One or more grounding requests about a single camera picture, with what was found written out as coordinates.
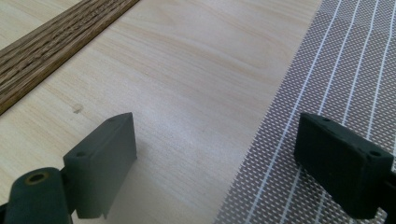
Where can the brown white striped woven placemat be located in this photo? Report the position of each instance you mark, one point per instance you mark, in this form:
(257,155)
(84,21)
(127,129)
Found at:
(342,62)

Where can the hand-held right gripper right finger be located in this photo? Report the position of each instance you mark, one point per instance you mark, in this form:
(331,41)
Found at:
(342,168)

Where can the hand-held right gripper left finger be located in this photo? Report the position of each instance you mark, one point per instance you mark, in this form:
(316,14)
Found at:
(102,161)

